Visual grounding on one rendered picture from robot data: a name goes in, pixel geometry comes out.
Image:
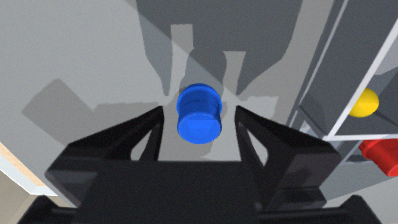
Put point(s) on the blue plug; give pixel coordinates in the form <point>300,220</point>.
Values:
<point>199,107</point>

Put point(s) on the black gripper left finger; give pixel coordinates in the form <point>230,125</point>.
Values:
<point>117,142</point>

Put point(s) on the yellow ball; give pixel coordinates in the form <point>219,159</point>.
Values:
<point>366,104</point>

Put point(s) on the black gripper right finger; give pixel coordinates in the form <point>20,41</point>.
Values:
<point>295,159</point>

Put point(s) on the red plug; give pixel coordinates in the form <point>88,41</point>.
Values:
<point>384,153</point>

